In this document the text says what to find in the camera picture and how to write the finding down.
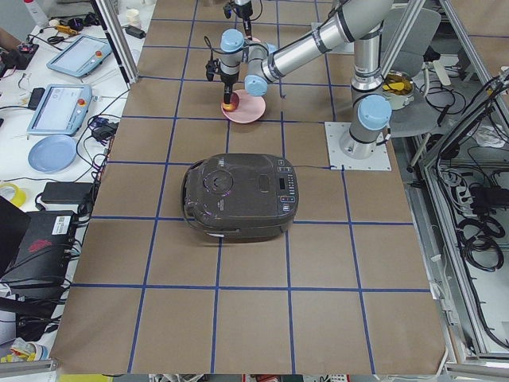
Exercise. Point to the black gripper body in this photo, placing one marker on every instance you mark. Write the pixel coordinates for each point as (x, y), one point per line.
(227, 79)
(244, 12)

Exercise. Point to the red apple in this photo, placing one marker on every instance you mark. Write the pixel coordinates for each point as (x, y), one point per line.
(229, 107)

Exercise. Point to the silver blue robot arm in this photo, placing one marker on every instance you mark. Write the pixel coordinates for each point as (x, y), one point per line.
(243, 10)
(356, 22)

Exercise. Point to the pink plate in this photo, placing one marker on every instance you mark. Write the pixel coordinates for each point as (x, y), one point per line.
(250, 108)

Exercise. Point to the light blue plate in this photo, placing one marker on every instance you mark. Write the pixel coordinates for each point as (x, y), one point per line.
(52, 154)

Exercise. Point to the dark grey rice cooker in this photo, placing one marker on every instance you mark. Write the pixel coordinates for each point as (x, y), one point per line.
(240, 196)

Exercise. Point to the white paper cup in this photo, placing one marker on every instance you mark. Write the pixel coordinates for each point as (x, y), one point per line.
(133, 18)

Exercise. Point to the blue teach pendant far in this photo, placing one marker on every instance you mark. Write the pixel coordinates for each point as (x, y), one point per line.
(81, 57)

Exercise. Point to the blue teach pendant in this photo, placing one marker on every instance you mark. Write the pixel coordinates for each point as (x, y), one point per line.
(62, 110)
(81, 57)

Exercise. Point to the steel pot with yellow items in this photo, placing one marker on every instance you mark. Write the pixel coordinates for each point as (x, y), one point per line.
(398, 89)

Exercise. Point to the blue teach pendant near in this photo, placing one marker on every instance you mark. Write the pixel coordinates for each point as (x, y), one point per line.
(62, 110)

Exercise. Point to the black phone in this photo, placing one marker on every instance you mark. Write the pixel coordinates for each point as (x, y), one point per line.
(35, 98)

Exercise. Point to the black power adapter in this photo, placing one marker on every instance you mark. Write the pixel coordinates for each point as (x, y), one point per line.
(66, 193)

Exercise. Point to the yellow tape roll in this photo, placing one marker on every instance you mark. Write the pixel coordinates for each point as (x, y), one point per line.
(13, 194)

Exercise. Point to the black computer box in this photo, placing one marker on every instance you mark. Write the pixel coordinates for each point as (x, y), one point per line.
(35, 248)

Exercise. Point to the aluminium frame post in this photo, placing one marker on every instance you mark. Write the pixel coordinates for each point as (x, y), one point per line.
(112, 28)

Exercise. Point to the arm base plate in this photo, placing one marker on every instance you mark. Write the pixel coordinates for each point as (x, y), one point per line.
(345, 153)

